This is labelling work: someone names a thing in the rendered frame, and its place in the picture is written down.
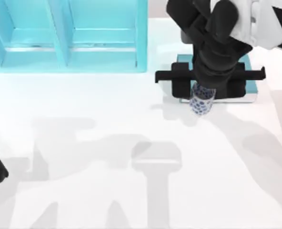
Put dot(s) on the light blue rack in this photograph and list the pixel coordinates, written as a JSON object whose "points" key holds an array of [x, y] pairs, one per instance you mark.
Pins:
{"points": [[103, 35]]}

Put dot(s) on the blue and white patterned cup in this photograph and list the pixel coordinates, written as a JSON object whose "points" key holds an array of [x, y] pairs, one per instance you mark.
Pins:
{"points": [[201, 105]]}

